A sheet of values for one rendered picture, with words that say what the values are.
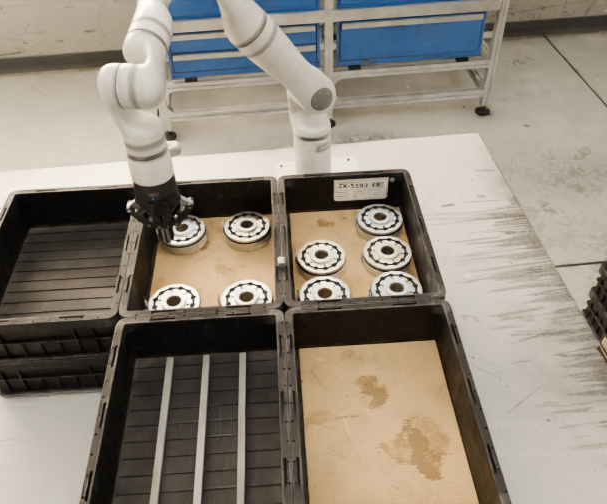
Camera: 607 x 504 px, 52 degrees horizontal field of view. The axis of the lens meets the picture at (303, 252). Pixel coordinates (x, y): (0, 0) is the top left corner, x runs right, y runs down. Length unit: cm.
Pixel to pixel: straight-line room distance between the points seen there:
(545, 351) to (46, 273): 108
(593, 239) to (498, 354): 152
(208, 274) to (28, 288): 38
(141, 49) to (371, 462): 76
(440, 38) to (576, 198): 100
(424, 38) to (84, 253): 220
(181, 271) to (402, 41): 211
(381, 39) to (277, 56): 185
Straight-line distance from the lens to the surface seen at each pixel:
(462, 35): 329
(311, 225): 144
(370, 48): 319
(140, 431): 115
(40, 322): 122
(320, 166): 156
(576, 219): 294
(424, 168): 186
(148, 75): 102
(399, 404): 114
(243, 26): 131
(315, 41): 313
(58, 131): 360
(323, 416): 112
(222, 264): 137
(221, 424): 112
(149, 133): 107
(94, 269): 143
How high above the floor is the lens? 178
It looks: 44 degrees down
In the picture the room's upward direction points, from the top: 2 degrees counter-clockwise
